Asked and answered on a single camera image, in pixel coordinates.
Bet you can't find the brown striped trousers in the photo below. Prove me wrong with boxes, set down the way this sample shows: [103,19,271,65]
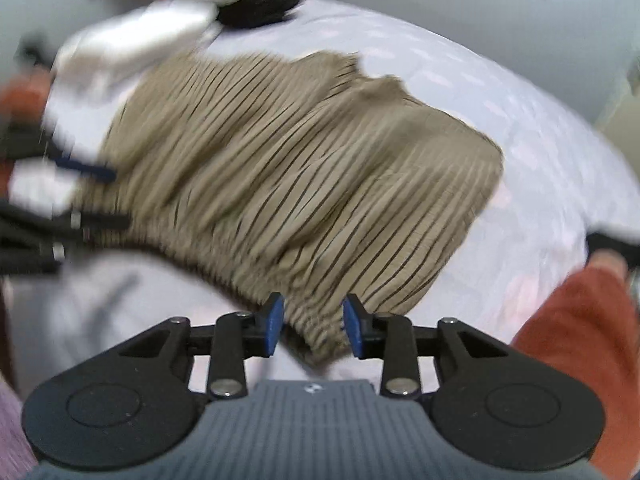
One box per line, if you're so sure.
[74,51,503,366]

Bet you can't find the orange red trouser leg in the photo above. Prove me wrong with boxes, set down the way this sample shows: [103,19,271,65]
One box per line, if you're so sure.
[512,266,639,479]

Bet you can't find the large white folded blanket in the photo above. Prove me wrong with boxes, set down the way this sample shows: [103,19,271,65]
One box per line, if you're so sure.
[41,0,222,162]

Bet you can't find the black folded garment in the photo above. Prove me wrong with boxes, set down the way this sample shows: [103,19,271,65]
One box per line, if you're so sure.
[217,0,304,29]

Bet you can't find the purple fuzzy sleeve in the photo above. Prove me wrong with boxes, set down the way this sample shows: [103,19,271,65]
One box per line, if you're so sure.
[0,378,38,480]

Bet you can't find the black sock foot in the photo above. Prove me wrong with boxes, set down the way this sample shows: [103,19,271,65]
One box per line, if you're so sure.
[586,232,640,269]

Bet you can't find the polka dot bed sheet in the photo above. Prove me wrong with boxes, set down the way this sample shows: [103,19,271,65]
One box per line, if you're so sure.
[6,0,639,396]

